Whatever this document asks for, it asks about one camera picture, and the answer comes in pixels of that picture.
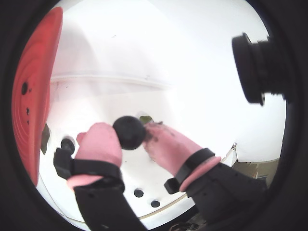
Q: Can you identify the pink-sleeved gripper finger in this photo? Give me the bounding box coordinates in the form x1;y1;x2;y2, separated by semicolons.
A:
52;122;148;231
141;122;268;224

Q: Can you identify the red collapsible silicone cup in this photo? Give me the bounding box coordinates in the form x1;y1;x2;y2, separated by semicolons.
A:
11;6;64;186

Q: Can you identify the flat pointed green leaf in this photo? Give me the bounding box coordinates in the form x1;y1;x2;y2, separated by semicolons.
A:
139;115;154;125

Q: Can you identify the white sheet mat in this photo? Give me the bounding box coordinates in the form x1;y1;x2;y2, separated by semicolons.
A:
36;71;238;223

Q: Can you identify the black camera lens module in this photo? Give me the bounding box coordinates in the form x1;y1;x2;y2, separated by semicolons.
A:
231;32;288;106

